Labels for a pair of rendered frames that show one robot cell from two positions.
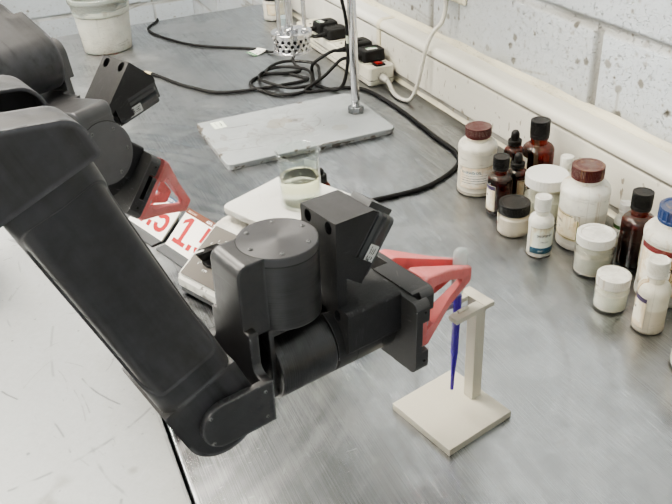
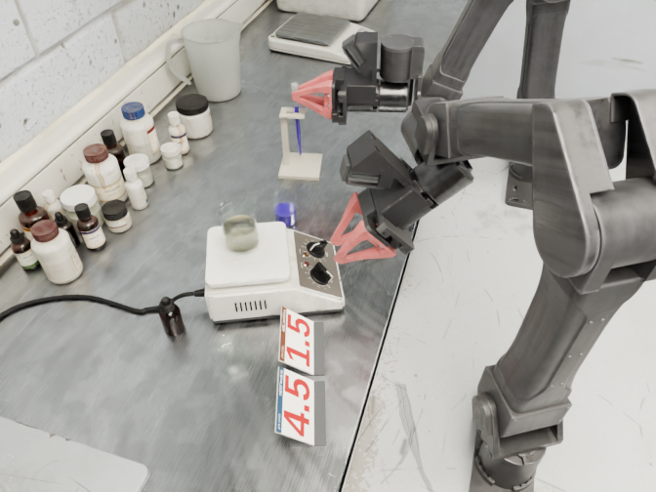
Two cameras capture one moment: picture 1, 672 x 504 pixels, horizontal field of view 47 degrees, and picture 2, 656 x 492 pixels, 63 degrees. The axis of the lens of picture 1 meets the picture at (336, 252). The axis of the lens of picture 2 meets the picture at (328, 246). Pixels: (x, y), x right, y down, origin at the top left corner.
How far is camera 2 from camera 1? 131 cm
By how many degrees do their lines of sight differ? 96
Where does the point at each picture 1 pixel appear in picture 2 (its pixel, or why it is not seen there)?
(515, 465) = (307, 143)
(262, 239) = (403, 42)
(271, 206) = (263, 253)
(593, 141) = (30, 177)
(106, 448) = (449, 233)
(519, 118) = not seen: outside the picture
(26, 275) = (441, 422)
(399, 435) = (329, 171)
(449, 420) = (307, 161)
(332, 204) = (367, 38)
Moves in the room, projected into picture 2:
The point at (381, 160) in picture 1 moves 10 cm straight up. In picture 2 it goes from (41, 362) to (12, 318)
